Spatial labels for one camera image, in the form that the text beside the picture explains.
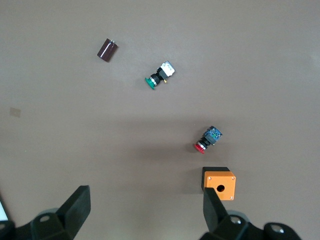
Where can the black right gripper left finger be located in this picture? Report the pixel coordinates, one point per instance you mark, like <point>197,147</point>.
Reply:
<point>75,210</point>

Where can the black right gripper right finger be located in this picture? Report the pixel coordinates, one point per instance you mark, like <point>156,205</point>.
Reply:
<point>215,212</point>

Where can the beige tape patch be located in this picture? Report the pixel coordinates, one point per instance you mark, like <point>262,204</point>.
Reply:
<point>15,112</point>

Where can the dark brown cylindrical capacitor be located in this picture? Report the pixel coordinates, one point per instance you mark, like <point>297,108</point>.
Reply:
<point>107,50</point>

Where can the orange button enclosure box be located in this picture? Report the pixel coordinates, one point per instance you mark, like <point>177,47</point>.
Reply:
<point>221,182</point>

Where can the red push button switch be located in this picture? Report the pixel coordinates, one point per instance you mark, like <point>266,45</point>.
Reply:
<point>208,140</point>

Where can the green push button switch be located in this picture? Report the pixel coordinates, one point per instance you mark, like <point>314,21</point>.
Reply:
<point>160,75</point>

